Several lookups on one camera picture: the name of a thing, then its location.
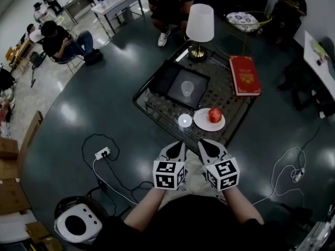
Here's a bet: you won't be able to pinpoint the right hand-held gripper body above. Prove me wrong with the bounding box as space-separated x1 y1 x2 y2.
203 155 241 192

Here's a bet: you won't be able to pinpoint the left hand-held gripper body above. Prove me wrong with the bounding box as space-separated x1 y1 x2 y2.
152 157 186 191

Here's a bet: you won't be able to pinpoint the clear drinking glass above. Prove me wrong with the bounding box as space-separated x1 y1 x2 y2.
181 80 195 98

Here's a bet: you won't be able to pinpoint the black tray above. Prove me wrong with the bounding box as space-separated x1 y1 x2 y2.
151 59 211 111

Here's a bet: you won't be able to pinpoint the person's left forearm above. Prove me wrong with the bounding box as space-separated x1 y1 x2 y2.
123 186 169 233

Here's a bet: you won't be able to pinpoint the person's right forearm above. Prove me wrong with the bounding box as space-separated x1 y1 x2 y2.
221 185 265 226

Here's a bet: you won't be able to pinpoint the person's beige trousers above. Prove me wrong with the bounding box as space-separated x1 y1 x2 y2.
158 150 229 212

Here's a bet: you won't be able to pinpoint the white plate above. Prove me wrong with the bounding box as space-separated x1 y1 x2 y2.
193 107 226 132

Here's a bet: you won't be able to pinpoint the red apple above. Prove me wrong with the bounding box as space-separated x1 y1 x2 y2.
207 107 223 123

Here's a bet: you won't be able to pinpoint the glass coffee table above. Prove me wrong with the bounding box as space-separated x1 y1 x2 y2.
132 39 259 154

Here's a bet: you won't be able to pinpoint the person's black shirt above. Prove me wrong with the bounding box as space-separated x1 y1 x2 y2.
91 193 316 251

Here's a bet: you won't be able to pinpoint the white adapter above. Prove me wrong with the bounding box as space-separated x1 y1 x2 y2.
291 167 306 183

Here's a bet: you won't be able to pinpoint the red hardcover book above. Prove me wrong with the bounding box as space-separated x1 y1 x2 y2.
229 55 262 97

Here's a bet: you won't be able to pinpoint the white device with round hole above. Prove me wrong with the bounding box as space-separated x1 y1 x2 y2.
55 202 104 244

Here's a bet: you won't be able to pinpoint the white shade table lamp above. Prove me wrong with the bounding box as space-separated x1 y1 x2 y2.
185 3 215 63

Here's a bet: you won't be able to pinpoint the white black-leg table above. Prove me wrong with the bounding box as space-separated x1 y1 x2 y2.
303 30 335 101

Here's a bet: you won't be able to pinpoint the flat cardboard sheet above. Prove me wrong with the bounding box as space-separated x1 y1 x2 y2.
16 110 44 165

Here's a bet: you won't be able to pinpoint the open cardboard box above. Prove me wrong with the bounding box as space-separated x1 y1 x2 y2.
24 221 64 251

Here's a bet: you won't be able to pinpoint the black floor mop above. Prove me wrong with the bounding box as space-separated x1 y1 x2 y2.
29 61 38 89

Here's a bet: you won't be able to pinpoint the large cardboard box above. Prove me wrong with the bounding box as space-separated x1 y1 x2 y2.
0 177 31 216

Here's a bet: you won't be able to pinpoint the small cardboard box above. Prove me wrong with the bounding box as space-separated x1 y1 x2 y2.
0 137 20 159

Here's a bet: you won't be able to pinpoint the white metal-leg table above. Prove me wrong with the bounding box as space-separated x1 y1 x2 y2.
91 0 144 38

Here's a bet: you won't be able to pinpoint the wooden chair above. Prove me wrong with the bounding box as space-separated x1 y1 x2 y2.
6 39 32 68

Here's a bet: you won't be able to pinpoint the white power strip with cables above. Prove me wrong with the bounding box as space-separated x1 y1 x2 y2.
81 133 154 193

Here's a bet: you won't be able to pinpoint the thin white cable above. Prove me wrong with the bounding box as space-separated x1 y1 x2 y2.
252 146 307 207

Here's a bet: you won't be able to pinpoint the white power cable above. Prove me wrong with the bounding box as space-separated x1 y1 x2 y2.
92 156 140 206

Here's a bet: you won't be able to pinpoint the metal frame chair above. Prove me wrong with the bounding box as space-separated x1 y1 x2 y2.
49 53 87 76

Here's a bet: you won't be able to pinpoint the yellow frame cushion chair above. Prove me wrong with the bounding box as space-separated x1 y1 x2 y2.
224 10 273 58

